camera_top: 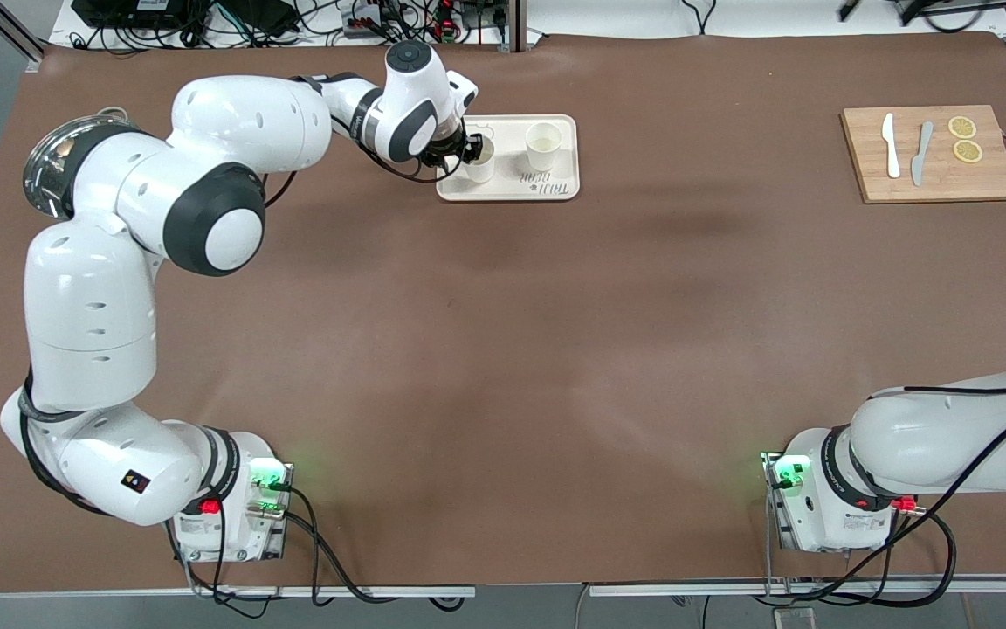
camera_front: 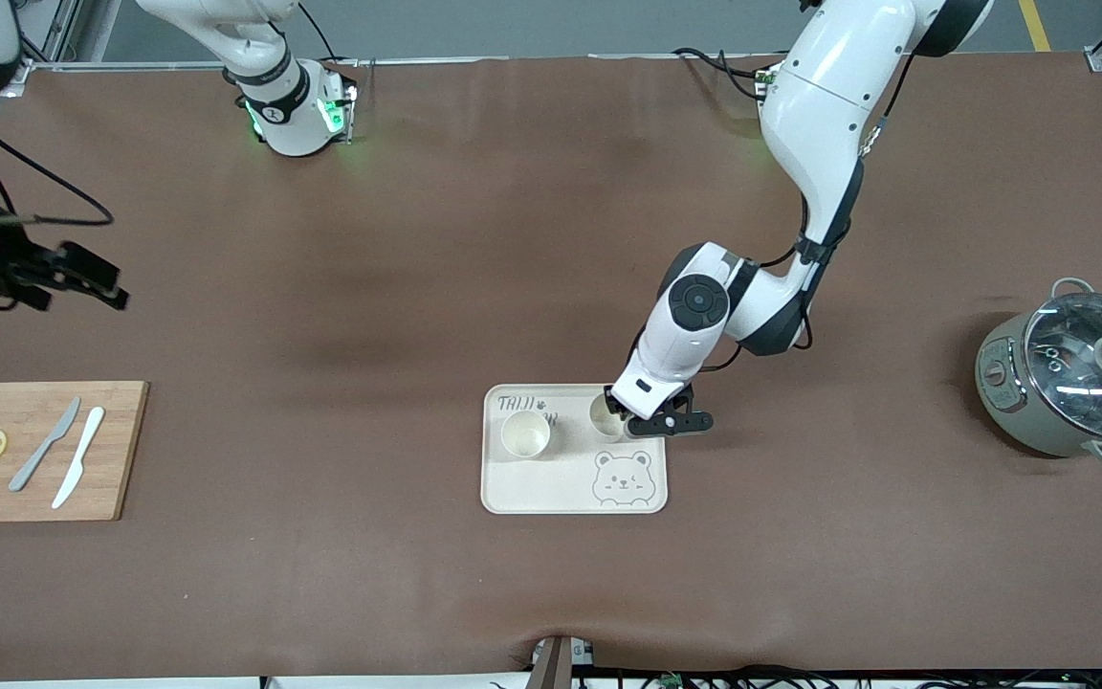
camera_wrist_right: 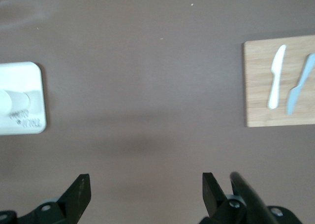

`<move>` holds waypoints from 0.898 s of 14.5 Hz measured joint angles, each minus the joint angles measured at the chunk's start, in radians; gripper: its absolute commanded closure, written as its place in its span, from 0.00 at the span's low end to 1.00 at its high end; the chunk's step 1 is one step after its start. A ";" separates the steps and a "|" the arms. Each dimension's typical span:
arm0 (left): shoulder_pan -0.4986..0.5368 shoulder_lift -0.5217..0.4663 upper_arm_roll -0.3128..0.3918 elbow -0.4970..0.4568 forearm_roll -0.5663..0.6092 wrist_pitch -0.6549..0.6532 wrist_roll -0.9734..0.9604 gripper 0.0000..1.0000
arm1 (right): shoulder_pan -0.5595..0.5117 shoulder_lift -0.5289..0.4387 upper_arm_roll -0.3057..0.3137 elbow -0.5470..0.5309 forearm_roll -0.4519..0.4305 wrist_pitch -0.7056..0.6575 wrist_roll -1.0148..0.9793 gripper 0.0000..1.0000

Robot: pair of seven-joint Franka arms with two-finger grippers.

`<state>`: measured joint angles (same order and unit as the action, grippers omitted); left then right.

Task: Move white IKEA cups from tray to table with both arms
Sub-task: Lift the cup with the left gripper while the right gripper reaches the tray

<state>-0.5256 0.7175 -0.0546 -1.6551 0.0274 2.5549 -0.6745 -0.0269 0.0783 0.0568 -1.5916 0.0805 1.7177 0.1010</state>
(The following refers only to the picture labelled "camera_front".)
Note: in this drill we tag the grey-green electric cooking pot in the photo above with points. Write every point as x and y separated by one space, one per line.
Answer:
1001 402

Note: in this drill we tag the brown table mat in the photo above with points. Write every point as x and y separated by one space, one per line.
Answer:
417 239

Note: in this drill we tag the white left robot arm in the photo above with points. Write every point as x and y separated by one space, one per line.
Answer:
828 86

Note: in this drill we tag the brown metal bracket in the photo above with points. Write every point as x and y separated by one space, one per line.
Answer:
556 665

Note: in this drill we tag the grey plastic knife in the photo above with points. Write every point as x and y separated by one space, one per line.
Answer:
42 452

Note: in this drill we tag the wooden cutting board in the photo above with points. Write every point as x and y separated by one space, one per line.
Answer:
125 431

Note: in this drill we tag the cream tray with bear print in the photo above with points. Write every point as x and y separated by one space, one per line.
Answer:
551 483

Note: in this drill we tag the glass pot lid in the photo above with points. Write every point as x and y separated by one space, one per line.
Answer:
1077 383

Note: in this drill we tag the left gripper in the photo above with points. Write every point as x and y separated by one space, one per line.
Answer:
613 404

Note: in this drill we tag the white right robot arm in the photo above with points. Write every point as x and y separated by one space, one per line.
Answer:
274 96

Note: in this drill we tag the white plastic knife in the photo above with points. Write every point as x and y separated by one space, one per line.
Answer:
77 459

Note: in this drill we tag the white IKEA cup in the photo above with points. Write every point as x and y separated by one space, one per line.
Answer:
525 434
599 421

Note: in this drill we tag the aluminium frame with black struts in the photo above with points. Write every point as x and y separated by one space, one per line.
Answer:
58 29

